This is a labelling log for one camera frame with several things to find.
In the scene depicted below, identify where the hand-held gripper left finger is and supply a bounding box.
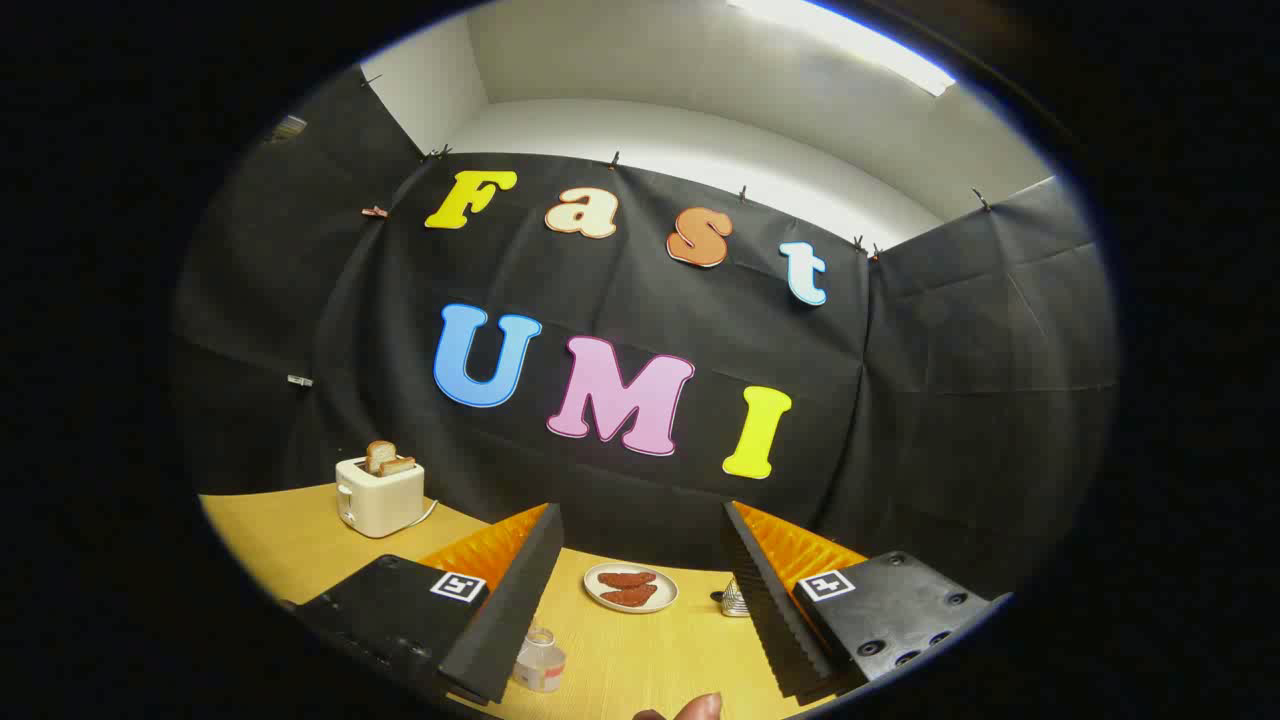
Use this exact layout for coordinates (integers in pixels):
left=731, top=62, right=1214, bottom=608
left=295, top=503, right=564, bottom=706

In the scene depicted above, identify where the white round plate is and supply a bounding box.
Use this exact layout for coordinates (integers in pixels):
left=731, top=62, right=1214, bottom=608
left=583, top=562, right=680, bottom=614

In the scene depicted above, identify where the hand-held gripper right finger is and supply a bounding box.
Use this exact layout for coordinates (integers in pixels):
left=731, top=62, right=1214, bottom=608
left=722, top=501, right=1011, bottom=701

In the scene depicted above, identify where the black backdrop cloth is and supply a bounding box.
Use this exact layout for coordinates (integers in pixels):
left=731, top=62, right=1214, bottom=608
left=170, top=65, right=1118, bottom=601

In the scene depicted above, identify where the wooden table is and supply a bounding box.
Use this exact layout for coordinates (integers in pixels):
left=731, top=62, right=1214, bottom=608
left=200, top=483, right=871, bottom=720

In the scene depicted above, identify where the clear juice bottle pink label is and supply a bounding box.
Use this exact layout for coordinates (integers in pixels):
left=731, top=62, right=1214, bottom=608
left=513, top=628, right=568, bottom=694

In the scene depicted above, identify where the cream toaster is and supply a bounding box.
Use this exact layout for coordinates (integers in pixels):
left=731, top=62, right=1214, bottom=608
left=335, top=455, right=426, bottom=539

